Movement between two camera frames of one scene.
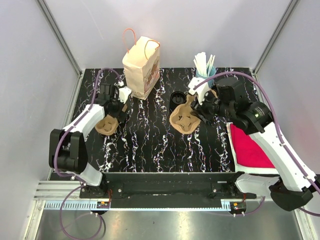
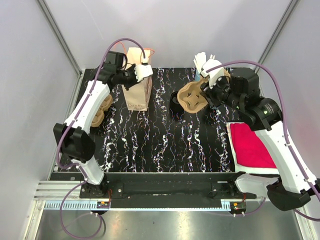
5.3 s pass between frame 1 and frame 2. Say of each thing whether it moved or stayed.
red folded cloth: stayed
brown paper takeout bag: moved
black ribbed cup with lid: stayed
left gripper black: moved
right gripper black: moved
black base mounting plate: stayed
